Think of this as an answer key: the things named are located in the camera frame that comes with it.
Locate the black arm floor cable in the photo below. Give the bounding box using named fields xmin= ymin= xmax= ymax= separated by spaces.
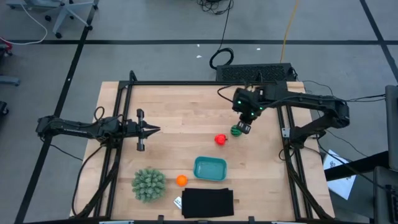
xmin=71 ymin=144 xmax=105 ymax=217

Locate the green artificial plant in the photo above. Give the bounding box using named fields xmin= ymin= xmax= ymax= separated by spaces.
xmin=131 ymin=167 xmax=167 ymax=203

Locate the teal plastic container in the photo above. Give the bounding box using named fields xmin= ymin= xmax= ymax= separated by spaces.
xmin=193 ymin=156 xmax=228 ymax=182

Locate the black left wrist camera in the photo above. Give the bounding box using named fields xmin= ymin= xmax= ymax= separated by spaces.
xmin=126 ymin=120 xmax=139 ymax=134

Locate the grey furniture leg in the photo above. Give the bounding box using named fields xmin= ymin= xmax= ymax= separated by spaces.
xmin=0 ymin=75 xmax=21 ymax=87

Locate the white floor cable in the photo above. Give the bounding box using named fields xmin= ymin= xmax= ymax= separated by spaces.
xmin=0 ymin=2 xmax=49 ymax=46

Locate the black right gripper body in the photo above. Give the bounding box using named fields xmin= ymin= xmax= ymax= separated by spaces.
xmin=232 ymin=86 xmax=265 ymax=124

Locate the grey cabinet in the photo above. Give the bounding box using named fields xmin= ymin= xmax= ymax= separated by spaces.
xmin=384 ymin=84 xmax=398 ymax=171

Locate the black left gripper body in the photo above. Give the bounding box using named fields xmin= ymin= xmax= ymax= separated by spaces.
xmin=124 ymin=108 xmax=147 ymax=152

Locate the black coiled cable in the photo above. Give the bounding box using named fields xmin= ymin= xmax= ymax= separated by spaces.
xmin=209 ymin=0 xmax=234 ymax=70

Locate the black folded cloth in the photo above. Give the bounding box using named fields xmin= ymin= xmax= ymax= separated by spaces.
xmin=181 ymin=187 xmax=234 ymax=219

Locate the grey equipment case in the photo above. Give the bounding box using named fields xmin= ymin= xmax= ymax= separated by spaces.
xmin=373 ymin=166 xmax=398 ymax=224

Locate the orange toy fruit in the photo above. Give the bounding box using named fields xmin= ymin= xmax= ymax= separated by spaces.
xmin=175 ymin=174 xmax=189 ymax=187

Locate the black perforated computer case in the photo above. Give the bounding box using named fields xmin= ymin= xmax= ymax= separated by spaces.
xmin=216 ymin=63 xmax=297 ymax=83

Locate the grey office chair base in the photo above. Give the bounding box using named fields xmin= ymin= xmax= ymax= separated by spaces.
xmin=6 ymin=0 xmax=100 ymax=40

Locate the black cable bundle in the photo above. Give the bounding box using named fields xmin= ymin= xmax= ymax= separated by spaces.
xmin=196 ymin=0 xmax=234 ymax=16

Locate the white paper sheet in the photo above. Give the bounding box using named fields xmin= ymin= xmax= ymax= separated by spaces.
xmin=323 ymin=149 xmax=357 ymax=200

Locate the yellow cable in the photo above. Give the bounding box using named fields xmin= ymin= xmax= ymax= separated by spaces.
xmin=279 ymin=0 xmax=300 ymax=63

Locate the black beam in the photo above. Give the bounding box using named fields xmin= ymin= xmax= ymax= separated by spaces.
xmin=325 ymin=151 xmax=390 ymax=182

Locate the green striped toy watermelon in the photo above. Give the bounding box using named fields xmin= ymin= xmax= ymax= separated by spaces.
xmin=230 ymin=124 xmax=243 ymax=138

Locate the black metal table frame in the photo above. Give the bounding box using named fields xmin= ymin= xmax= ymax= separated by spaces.
xmin=70 ymin=70 xmax=335 ymax=224

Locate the red toy pepper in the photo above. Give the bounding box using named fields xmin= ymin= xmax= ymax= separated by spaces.
xmin=214 ymin=133 xmax=228 ymax=146

